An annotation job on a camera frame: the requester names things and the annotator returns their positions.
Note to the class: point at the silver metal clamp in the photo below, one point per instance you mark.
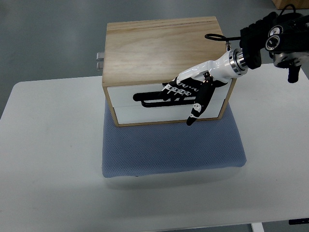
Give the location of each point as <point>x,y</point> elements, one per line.
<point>100,61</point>

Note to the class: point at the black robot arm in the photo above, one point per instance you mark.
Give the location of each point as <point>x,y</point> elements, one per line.
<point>286,38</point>

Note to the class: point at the white table leg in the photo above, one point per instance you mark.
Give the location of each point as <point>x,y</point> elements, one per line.
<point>257,227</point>

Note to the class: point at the wooden drawer cabinet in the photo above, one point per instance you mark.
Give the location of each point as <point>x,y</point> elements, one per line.
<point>155,52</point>

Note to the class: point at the white drawer black handle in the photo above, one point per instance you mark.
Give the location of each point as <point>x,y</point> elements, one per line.
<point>140,114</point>
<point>123,95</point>

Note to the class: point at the black table bracket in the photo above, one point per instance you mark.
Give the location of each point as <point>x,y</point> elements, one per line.
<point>299,221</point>

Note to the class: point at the blue-grey foam cushion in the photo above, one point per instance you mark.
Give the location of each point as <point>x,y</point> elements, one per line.
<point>170,148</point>

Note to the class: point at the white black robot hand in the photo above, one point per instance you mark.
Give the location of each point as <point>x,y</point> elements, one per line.
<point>201,81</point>

